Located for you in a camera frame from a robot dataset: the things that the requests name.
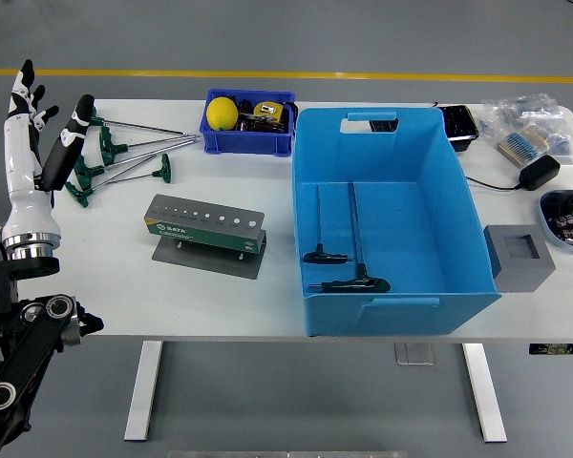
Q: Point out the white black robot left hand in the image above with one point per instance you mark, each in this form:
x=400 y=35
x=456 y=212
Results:
x=24 y=191

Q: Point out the green grey wrench holder stand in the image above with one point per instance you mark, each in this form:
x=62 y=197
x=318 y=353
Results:
x=200 y=229

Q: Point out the large light blue folding box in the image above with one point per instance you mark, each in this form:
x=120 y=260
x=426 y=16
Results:
x=410 y=229

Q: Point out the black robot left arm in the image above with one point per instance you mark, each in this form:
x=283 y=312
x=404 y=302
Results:
x=28 y=334

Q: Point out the yellow ball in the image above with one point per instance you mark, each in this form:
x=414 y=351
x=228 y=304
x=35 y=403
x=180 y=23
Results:
x=222 y=113

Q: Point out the small dark blue bin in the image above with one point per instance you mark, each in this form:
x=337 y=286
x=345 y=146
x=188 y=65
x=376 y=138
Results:
x=248 y=142

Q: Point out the white table leg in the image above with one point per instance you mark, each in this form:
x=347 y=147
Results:
x=484 y=391
x=143 y=391

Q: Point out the dark assorted small parts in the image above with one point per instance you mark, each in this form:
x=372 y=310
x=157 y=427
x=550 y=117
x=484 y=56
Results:
x=262 y=123

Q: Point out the yellow tape measure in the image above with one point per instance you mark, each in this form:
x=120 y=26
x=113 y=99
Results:
x=267 y=110

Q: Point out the grey metal floor plate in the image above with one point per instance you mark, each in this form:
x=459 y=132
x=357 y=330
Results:
x=413 y=354

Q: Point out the black plastic cell tray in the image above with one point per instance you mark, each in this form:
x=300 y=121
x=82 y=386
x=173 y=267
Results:
x=460 y=124

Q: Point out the blue resistor tape bundle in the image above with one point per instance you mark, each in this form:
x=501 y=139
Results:
x=523 y=143

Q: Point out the grey block with square recess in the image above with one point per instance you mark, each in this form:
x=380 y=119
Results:
x=520 y=267

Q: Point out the clear plastic parts bags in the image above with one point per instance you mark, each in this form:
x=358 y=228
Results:
x=530 y=110

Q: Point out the black power adapter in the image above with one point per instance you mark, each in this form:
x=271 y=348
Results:
x=539 y=172

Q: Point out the pale blue bowl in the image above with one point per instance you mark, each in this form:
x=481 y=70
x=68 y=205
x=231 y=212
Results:
x=546 y=229

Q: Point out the electronic components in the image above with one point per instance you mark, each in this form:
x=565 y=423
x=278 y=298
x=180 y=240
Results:
x=570 y=219

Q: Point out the black table control panel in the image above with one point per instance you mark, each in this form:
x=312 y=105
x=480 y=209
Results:
x=558 y=348

